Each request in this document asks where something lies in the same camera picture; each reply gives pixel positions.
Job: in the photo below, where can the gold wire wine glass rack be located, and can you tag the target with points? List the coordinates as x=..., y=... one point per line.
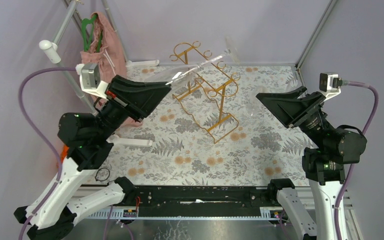
x=215, y=94

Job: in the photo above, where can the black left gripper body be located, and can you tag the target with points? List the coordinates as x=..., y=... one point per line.
x=119, y=100

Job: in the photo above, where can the floral tablecloth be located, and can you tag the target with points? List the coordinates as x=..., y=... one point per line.
x=259, y=150

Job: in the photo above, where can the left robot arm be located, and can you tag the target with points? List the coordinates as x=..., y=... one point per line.
x=54, y=214

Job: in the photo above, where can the orange cloth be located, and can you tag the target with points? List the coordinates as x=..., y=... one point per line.
x=64, y=152

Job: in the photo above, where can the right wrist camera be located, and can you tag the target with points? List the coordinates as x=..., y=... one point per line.
x=330, y=85

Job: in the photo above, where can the pink shorts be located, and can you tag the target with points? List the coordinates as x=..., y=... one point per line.
x=105, y=50

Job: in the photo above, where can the silver clothes rail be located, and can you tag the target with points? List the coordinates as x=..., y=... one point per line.
x=60, y=22

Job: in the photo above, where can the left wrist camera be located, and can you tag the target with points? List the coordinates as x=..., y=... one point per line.
x=90, y=80

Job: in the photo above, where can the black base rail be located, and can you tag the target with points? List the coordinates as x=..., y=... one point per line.
x=199, y=201

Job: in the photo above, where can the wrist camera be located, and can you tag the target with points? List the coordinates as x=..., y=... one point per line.
x=330, y=85
x=90, y=80

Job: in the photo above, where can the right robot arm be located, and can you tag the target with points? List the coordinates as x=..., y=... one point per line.
x=335, y=147

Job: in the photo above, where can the green clothes hanger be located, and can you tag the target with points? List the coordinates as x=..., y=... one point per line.
x=87, y=28

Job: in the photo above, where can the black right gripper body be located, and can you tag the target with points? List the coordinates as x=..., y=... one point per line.
x=309, y=113

